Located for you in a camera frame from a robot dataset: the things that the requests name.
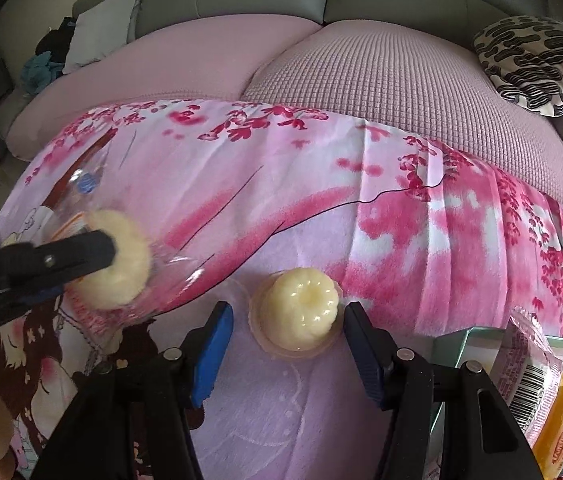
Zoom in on teal cloth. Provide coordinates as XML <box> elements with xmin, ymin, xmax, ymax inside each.
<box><xmin>20</xmin><ymin>54</ymin><xmax>68</xmax><ymax>96</ymax></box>

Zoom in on teal cardboard tray box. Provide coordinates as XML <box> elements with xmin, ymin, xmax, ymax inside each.
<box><xmin>433</xmin><ymin>326</ymin><xmax>563</xmax><ymax>480</ymax></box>

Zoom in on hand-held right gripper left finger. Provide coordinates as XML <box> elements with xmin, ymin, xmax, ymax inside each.
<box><xmin>32</xmin><ymin>301</ymin><xmax>235</xmax><ymax>480</ymax></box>

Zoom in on dark clothes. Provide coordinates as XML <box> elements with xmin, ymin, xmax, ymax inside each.
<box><xmin>36</xmin><ymin>16</ymin><xmax>78</xmax><ymax>58</ymax></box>

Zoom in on clear ring cake packet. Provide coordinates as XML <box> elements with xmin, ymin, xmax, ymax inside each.
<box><xmin>46</xmin><ymin>170</ymin><xmax>203</xmax><ymax>333</ymax></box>

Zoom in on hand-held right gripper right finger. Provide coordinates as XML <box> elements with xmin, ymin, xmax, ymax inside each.
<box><xmin>344</xmin><ymin>301</ymin><xmax>547</xmax><ymax>480</ymax></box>

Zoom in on light grey cushion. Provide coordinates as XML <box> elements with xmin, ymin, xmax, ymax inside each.
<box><xmin>63</xmin><ymin>0</ymin><xmax>142</xmax><ymax>74</ymax></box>

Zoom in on black white patterned pillow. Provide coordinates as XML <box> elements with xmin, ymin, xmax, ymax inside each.
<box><xmin>473</xmin><ymin>15</ymin><xmax>563</xmax><ymax>119</ymax></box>

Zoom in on printed pink blanket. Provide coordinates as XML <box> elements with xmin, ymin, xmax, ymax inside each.
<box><xmin>0</xmin><ymin>100</ymin><xmax>563</xmax><ymax>480</ymax></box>

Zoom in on pink snack packet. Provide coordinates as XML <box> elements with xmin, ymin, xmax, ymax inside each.
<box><xmin>490</xmin><ymin>309</ymin><xmax>563</xmax><ymax>437</ymax></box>

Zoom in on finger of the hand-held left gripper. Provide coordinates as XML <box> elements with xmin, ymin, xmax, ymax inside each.
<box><xmin>10</xmin><ymin>282</ymin><xmax>68</xmax><ymax>312</ymax></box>
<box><xmin>0</xmin><ymin>229</ymin><xmax>118</xmax><ymax>292</ymax></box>

